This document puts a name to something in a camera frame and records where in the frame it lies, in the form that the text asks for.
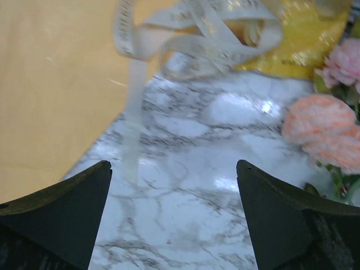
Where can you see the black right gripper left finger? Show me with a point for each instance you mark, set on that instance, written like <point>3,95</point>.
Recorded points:
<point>56,227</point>

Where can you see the pink fake flower bunch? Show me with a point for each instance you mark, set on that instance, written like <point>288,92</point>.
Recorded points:
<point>326,124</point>

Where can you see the cream printed ribbon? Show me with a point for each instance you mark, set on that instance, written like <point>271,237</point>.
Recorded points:
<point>193,39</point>

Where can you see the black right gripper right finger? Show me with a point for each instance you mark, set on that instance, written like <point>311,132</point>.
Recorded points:
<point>293,229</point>

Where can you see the yellow lays chip bag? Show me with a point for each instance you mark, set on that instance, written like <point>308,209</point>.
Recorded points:
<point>310,31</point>

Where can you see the orange wrapping paper sheet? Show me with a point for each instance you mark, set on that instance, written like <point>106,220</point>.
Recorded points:
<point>62,84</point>

